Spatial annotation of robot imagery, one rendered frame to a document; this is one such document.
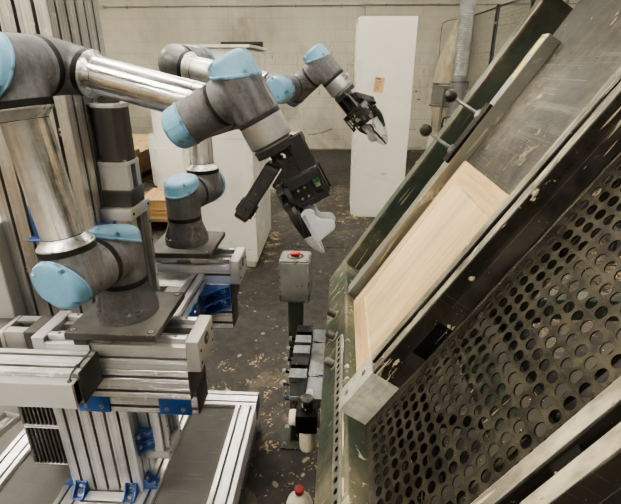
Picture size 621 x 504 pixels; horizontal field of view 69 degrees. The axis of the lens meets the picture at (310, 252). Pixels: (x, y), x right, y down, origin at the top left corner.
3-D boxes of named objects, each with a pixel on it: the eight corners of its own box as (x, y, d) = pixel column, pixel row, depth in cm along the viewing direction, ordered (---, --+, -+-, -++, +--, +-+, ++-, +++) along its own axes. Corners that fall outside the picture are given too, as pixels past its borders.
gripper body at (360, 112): (354, 134, 140) (329, 103, 137) (361, 126, 147) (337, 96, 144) (373, 120, 135) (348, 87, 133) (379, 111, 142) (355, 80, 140)
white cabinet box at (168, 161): (181, 190, 626) (175, 137, 598) (223, 191, 623) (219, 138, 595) (160, 207, 552) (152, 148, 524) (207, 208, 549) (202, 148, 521)
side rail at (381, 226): (368, 270, 184) (345, 256, 183) (568, 13, 145) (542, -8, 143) (368, 277, 179) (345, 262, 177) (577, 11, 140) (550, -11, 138)
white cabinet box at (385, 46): (349, 201, 577) (355, 21, 498) (395, 202, 574) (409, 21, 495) (350, 216, 521) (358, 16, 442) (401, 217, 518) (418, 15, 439)
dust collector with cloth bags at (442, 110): (414, 170, 745) (428, 20, 660) (458, 170, 741) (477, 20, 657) (430, 192, 619) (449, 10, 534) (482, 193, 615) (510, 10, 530)
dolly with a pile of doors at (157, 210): (157, 212, 534) (154, 187, 523) (200, 213, 532) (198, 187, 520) (136, 230, 478) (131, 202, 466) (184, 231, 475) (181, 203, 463)
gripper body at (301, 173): (332, 199, 75) (297, 133, 71) (286, 221, 77) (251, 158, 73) (332, 188, 82) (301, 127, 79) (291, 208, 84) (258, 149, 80)
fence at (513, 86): (357, 291, 161) (348, 286, 160) (553, 42, 126) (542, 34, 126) (357, 298, 156) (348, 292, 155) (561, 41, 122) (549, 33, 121)
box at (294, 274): (283, 289, 191) (282, 249, 184) (311, 290, 190) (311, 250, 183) (279, 303, 180) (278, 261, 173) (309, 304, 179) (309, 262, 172)
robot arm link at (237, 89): (213, 67, 77) (254, 41, 73) (246, 126, 80) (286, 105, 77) (192, 72, 70) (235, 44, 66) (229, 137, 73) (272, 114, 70)
